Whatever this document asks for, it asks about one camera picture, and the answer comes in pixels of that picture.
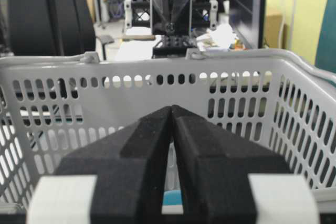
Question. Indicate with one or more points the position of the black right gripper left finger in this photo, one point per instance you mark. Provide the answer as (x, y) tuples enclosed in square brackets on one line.
[(119, 178)]

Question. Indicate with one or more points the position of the teal item in basket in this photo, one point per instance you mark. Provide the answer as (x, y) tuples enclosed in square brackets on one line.
[(172, 198)]

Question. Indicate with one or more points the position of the black computer monitor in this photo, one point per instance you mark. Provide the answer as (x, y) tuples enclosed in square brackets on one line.
[(247, 19)]

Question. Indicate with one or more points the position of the white crumpled papers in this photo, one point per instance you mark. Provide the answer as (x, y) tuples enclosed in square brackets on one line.
[(223, 38)]

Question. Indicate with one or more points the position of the brown cardboard box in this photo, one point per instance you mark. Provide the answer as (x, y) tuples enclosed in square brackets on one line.
[(272, 26)]

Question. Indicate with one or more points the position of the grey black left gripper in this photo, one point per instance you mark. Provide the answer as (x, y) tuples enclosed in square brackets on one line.
[(176, 22)]

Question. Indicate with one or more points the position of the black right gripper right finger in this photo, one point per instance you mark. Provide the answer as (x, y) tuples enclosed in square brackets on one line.
[(228, 179)]

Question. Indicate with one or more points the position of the grey plastic shopping basket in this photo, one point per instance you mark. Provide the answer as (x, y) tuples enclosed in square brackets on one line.
[(51, 106)]

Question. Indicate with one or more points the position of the black office chair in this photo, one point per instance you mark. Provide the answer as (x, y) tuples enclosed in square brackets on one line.
[(52, 28)]

